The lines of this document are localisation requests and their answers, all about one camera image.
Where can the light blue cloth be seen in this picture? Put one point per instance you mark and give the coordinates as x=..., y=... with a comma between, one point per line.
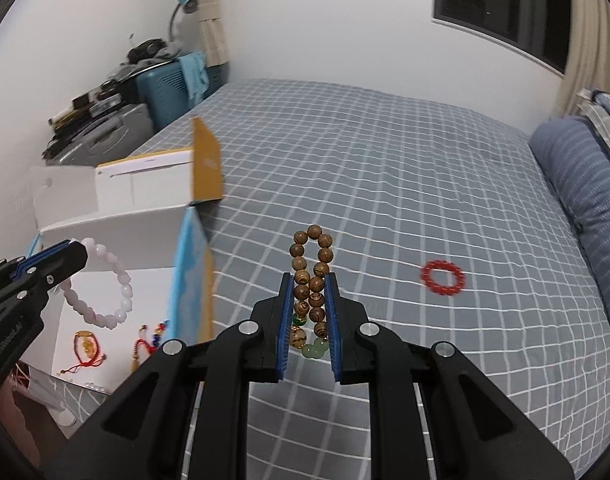
x=194, y=77

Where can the blue and yellow cardboard box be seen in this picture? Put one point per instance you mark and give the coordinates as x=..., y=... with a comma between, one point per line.
x=110, y=240

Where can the grey checked bed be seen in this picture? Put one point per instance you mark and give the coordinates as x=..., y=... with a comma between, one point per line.
x=385, y=185

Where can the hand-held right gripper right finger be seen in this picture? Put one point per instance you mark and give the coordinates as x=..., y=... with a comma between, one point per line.
x=333, y=330

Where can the dark window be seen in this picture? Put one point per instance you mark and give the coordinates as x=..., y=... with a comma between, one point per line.
x=495, y=0

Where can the grey suitcase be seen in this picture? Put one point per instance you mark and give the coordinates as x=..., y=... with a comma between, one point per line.
x=105, y=135

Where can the person's left forearm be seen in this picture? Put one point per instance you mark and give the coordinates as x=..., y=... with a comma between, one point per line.
x=15, y=405

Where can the blue desk lamp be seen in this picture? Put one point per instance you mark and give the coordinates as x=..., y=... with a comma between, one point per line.
x=187, y=2

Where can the black bag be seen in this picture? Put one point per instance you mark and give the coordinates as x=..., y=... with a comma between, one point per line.
x=145, y=50

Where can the teal suitcase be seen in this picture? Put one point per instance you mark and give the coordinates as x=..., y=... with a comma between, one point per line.
x=162, y=95

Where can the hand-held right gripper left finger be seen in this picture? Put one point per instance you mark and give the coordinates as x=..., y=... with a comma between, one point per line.
x=285, y=330

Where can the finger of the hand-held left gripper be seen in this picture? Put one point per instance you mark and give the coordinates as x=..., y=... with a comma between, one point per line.
x=35, y=260
x=60, y=265

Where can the dark clutter pile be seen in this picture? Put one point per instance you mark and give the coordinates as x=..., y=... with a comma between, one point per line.
x=90, y=102

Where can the folded blue striped quilt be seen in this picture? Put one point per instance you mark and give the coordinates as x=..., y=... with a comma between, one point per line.
x=590, y=210

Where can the beige curtain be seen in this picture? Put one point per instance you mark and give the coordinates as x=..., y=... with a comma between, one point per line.
x=210, y=10
x=592, y=35

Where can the grey checked pillow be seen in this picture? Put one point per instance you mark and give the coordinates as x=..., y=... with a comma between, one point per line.
x=602, y=130

